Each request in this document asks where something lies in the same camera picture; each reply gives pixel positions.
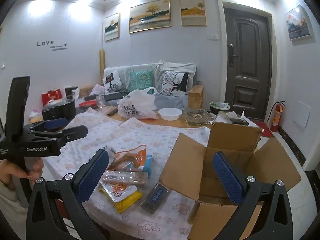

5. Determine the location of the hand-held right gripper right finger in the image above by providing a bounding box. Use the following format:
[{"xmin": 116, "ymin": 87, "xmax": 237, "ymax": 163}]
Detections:
[{"xmin": 212, "ymin": 151, "xmax": 297, "ymax": 240}]

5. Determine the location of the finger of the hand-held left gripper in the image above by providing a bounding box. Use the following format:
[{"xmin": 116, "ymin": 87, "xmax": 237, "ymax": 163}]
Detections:
[
  {"xmin": 29, "ymin": 118, "xmax": 68, "ymax": 133},
  {"xmin": 32, "ymin": 125, "xmax": 89, "ymax": 146}
]

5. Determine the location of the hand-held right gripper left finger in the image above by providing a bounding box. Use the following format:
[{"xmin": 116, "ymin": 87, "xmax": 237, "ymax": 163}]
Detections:
[{"xmin": 26, "ymin": 149, "xmax": 110, "ymax": 240}]

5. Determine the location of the red white snack packet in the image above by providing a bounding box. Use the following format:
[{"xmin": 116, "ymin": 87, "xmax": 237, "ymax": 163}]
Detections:
[{"xmin": 100, "ymin": 181, "xmax": 138, "ymax": 203}]

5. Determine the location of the long clear snack packet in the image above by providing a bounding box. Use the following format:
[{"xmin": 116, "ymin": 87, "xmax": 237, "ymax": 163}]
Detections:
[{"xmin": 101, "ymin": 170, "xmax": 150, "ymax": 186}]

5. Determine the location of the brown cardboard box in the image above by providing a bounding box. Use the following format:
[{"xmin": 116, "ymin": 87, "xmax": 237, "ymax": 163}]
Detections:
[{"xmin": 159, "ymin": 121, "xmax": 302, "ymax": 240}]

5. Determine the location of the orange clear snack packet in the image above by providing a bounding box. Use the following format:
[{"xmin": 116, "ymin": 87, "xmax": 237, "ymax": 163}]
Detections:
[{"xmin": 109, "ymin": 144, "xmax": 148, "ymax": 173}]

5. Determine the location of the yellow snack packet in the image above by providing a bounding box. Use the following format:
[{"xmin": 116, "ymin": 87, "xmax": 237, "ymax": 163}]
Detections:
[{"xmin": 99, "ymin": 187, "xmax": 143, "ymax": 214}]

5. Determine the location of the blue snack packet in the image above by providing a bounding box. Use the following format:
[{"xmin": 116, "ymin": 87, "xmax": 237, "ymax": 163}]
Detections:
[{"xmin": 140, "ymin": 154, "xmax": 153, "ymax": 178}]

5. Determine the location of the dark packet with blue label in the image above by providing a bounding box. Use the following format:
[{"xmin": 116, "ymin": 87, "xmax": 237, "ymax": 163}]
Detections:
[{"xmin": 140, "ymin": 182, "xmax": 172, "ymax": 214}]

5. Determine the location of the person's left hand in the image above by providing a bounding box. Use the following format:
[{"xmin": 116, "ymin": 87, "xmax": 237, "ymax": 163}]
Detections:
[{"xmin": 0, "ymin": 158, "xmax": 44, "ymax": 181}]

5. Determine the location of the black cooking pot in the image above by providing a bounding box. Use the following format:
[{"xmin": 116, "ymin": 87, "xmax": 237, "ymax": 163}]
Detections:
[{"xmin": 41, "ymin": 98, "xmax": 77, "ymax": 123}]

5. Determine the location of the pale tissue pack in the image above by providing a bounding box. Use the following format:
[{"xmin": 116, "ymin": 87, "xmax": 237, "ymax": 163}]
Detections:
[{"xmin": 29, "ymin": 109, "xmax": 44, "ymax": 123}]

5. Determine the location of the red gift bag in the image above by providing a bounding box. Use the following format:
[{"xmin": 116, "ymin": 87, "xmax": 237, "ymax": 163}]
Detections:
[{"xmin": 41, "ymin": 89, "xmax": 62, "ymax": 107}]

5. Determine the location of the wine glass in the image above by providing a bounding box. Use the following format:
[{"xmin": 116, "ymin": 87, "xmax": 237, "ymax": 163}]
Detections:
[{"xmin": 96, "ymin": 95, "xmax": 106, "ymax": 111}]

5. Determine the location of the pale crumpled bag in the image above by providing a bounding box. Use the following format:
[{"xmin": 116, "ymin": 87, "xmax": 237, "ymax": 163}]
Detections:
[{"xmin": 91, "ymin": 84, "xmax": 104, "ymax": 96}]

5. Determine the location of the black flat box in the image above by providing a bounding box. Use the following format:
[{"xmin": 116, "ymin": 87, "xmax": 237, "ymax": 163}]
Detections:
[{"xmin": 104, "ymin": 92, "xmax": 128, "ymax": 102}]

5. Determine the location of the tissue box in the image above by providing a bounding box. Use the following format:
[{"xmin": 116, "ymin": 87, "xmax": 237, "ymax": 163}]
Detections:
[{"xmin": 215, "ymin": 109, "xmax": 250, "ymax": 126}]

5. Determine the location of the red doormat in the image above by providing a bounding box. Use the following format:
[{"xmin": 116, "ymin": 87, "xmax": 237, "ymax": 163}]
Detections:
[{"xmin": 255, "ymin": 120, "xmax": 273, "ymax": 137}]

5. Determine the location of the white tree print pillow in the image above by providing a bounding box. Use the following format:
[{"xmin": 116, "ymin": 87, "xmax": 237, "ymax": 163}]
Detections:
[
  {"xmin": 102, "ymin": 70, "xmax": 123, "ymax": 93},
  {"xmin": 160, "ymin": 70, "xmax": 190, "ymax": 97}
]

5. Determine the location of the glass ashtray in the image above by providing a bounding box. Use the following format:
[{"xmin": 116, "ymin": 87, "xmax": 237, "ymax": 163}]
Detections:
[{"xmin": 184, "ymin": 109, "xmax": 215, "ymax": 127}]

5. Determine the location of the cartoon print tablecloth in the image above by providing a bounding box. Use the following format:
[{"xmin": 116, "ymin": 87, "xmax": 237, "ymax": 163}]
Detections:
[{"xmin": 41, "ymin": 110, "xmax": 213, "ymax": 240}]

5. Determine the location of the white printed plastic bag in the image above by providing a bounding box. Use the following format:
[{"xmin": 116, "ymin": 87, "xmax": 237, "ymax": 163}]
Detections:
[{"xmin": 117, "ymin": 87, "xmax": 158, "ymax": 119}]

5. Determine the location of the trash can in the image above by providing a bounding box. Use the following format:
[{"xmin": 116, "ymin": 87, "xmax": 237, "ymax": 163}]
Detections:
[{"xmin": 209, "ymin": 102, "xmax": 230, "ymax": 117}]

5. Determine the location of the rolled bamboo mat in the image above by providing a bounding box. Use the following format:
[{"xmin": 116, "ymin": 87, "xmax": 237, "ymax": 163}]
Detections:
[{"xmin": 99, "ymin": 49, "xmax": 106, "ymax": 85}]

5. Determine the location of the red fire extinguisher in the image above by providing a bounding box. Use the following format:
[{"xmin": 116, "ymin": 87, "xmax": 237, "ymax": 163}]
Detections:
[{"xmin": 270, "ymin": 101, "xmax": 286, "ymax": 132}]

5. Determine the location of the teal patterned pillow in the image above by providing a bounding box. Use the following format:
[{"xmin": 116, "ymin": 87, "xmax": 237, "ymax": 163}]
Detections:
[{"xmin": 129, "ymin": 70, "xmax": 153, "ymax": 92}]

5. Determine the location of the white plastic bowl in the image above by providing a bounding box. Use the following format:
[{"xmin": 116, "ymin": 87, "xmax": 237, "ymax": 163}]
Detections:
[{"xmin": 158, "ymin": 107, "xmax": 182, "ymax": 121}]

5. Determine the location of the wooden box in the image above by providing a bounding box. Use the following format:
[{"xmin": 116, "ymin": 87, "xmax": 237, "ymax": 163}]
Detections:
[{"xmin": 188, "ymin": 84, "xmax": 204, "ymax": 110}]

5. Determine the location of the grey sofa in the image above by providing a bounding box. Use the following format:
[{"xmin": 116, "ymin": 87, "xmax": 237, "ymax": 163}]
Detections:
[{"xmin": 103, "ymin": 62, "xmax": 198, "ymax": 110}]

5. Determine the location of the small framed landscape painting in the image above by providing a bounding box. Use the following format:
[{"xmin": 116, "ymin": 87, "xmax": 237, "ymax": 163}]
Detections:
[{"xmin": 104, "ymin": 12, "xmax": 120, "ymax": 42}]

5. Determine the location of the dark brown door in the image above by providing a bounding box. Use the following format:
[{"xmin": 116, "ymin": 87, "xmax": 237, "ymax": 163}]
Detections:
[{"xmin": 223, "ymin": 6, "xmax": 273, "ymax": 120}]

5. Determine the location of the white tote bag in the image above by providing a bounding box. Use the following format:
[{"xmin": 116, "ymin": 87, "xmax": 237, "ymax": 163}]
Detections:
[{"xmin": 155, "ymin": 60, "xmax": 197, "ymax": 80}]

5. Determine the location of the wide framed tree painting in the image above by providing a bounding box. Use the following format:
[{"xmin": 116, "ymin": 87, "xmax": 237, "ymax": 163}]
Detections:
[{"xmin": 129, "ymin": 0, "xmax": 172, "ymax": 34}]

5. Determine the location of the mountain canvas painting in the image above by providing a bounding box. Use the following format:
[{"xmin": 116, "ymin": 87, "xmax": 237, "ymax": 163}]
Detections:
[{"xmin": 284, "ymin": 4, "xmax": 315, "ymax": 41}]

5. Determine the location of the square framed tree painting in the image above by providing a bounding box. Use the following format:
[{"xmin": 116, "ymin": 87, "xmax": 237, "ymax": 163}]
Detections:
[{"xmin": 179, "ymin": 0, "xmax": 207, "ymax": 27}]

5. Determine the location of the black letter wall sticker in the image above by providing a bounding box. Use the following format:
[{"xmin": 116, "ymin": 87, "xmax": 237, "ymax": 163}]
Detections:
[{"xmin": 37, "ymin": 39, "xmax": 68, "ymax": 52}]

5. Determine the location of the white wall panel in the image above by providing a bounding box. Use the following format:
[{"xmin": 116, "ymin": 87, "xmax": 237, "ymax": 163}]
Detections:
[{"xmin": 294, "ymin": 101, "xmax": 311, "ymax": 128}]

